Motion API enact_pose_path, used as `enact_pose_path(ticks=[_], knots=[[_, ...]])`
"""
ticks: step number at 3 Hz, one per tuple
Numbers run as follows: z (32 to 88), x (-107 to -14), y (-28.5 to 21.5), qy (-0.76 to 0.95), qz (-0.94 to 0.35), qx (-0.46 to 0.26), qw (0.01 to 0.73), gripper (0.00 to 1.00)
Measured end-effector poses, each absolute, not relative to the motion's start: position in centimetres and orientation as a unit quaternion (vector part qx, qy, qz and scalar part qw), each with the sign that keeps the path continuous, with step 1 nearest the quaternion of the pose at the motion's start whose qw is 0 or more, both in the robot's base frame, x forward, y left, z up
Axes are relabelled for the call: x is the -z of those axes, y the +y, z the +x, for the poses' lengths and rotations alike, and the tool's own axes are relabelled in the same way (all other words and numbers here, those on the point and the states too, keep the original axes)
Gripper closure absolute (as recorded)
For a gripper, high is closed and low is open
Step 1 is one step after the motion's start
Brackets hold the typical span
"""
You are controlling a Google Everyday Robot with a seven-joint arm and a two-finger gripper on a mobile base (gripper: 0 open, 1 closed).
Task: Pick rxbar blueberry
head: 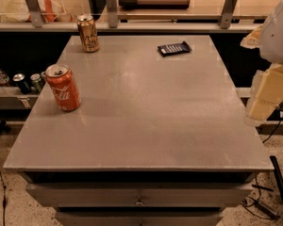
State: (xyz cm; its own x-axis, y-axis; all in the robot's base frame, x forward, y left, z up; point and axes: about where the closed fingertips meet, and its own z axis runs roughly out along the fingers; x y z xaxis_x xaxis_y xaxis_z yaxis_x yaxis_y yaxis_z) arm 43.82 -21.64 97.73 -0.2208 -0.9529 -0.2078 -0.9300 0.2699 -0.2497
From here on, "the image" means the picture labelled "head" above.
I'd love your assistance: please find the green soda can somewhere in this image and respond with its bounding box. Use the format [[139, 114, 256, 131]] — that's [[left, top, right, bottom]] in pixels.
[[30, 73, 43, 93]]

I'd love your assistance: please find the left metal railing bracket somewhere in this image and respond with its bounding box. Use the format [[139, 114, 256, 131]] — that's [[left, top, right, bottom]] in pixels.
[[25, 0, 45, 28]]

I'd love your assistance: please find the gold lacroix can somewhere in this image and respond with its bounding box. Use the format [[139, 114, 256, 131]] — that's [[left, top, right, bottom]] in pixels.
[[77, 14, 99, 52]]

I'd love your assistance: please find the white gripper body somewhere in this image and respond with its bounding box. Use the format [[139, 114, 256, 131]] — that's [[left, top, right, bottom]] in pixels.
[[259, 0, 283, 64]]

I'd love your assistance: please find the grey cabinet drawer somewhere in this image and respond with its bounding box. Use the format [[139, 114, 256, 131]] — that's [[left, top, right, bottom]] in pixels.
[[56, 211, 223, 226], [26, 183, 252, 208]]

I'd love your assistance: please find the grey upper cabinet drawer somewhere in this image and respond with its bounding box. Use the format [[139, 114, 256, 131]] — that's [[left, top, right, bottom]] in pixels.
[[26, 183, 252, 208]]

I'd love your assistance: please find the middle metal railing bracket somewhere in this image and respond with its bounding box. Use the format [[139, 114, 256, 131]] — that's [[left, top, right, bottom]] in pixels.
[[106, 0, 119, 28]]

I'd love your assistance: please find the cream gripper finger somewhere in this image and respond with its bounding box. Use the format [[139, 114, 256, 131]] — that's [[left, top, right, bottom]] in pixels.
[[244, 63, 283, 126], [241, 25, 262, 49]]

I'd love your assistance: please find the orange white plastic bag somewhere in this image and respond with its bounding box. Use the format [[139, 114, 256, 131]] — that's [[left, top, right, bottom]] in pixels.
[[0, 0, 73, 23]]

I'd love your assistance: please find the metal railing bracket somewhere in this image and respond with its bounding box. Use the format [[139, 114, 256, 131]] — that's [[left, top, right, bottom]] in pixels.
[[106, 0, 119, 28], [25, 0, 45, 28], [219, 0, 238, 29]]

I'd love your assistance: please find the grey lower cabinet drawer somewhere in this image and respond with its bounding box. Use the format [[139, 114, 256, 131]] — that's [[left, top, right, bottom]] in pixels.
[[56, 211, 223, 226]]

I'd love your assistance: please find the right metal railing bracket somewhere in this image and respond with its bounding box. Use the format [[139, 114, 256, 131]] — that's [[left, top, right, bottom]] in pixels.
[[219, 0, 238, 29]]

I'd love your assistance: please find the black pole right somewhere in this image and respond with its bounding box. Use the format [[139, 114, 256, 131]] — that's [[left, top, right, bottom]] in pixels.
[[270, 155, 283, 202]]

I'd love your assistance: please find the dark blue soda can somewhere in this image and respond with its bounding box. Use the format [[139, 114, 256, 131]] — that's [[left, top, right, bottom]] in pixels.
[[13, 73, 31, 94]]

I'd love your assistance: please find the red coca-cola can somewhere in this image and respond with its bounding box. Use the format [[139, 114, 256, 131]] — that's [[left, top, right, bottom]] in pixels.
[[45, 64, 81, 112]]

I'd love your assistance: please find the clear plastic water bottle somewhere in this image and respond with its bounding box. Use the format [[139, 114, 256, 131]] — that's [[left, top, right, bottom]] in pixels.
[[0, 69, 10, 87]]

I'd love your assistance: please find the dark blue rxbar wrapper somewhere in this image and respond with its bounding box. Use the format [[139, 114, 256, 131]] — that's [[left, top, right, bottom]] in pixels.
[[158, 41, 191, 57]]

